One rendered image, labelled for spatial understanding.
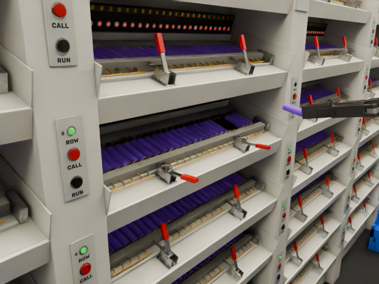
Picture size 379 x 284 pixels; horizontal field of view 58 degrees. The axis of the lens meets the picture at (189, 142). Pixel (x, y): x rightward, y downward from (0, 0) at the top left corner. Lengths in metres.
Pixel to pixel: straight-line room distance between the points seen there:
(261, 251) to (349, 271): 1.06
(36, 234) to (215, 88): 0.43
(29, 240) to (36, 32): 0.28
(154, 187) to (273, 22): 0.58
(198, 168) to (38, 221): 0.35
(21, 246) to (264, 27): 0.80
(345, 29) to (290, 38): 0.71
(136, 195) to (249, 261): 0.57
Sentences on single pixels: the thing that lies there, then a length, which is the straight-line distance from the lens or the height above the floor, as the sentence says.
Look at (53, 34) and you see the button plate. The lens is 0.48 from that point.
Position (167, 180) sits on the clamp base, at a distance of 0.67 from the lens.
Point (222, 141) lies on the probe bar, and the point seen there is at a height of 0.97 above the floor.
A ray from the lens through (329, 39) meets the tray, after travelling 1.69.
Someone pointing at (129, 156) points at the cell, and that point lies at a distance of 0.70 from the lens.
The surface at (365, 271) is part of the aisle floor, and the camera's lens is 2.20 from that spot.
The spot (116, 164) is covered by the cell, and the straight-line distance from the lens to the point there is 0.67.
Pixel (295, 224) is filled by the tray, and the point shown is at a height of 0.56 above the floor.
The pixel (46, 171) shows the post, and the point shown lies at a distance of 0.50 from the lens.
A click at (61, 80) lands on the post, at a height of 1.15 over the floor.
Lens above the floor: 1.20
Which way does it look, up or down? 17 degrees down
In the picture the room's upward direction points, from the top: straight up
